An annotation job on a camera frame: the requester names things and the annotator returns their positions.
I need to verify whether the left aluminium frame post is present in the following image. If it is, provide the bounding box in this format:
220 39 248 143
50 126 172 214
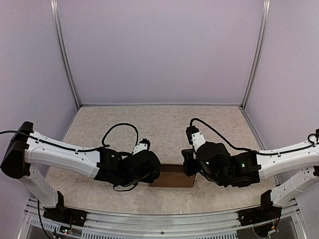
50 0 82 110

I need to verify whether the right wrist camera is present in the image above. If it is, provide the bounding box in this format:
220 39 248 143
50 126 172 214
185 126 206 152

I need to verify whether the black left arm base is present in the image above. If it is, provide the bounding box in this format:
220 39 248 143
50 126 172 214
43 191 87 227

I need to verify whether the right aluminium frame post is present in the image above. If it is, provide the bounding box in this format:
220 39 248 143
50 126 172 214
241 0 271 111

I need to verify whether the aluminium frame post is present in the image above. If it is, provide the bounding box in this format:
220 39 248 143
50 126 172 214
50 0 82 110
241 0 271 111

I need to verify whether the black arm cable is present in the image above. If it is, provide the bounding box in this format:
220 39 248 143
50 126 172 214
189 118 319 156
101 122 140 192

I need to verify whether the brown cardboard box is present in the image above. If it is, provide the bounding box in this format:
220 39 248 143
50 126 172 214
149 164 196 188

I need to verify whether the aluminium front rail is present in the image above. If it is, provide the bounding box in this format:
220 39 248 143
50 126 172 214
19 196 307 239

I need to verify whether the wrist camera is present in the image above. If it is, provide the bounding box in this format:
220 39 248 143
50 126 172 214
132 138 151 155
185 126 206 152

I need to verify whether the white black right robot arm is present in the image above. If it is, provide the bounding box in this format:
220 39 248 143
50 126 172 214
182 126 319 221

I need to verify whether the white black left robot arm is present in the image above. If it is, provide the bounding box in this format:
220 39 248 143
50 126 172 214
0 121 161 222

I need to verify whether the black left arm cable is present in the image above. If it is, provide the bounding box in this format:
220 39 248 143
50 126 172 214
101 122 140 192

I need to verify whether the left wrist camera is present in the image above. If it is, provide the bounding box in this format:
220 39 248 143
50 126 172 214
132 138 151 155

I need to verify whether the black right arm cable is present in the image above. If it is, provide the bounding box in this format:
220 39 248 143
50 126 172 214
189 118 319 156

